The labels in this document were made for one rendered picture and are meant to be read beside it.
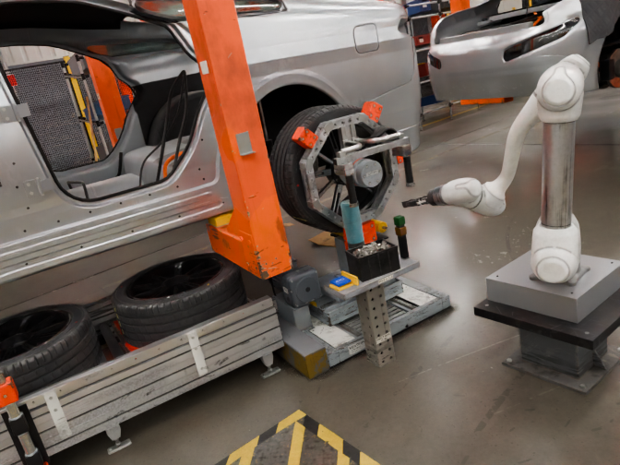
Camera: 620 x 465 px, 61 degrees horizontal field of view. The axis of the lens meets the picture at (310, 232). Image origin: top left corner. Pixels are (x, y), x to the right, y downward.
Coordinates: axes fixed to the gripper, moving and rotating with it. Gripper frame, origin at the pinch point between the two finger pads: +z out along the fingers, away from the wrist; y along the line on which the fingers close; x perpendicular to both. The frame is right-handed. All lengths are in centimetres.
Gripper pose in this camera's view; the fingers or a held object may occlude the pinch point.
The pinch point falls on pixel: (408, 203)
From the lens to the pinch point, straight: 252.4
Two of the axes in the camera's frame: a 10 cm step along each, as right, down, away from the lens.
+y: -8.0, 3.3, -5.0
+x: 3.4, 9.4, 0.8
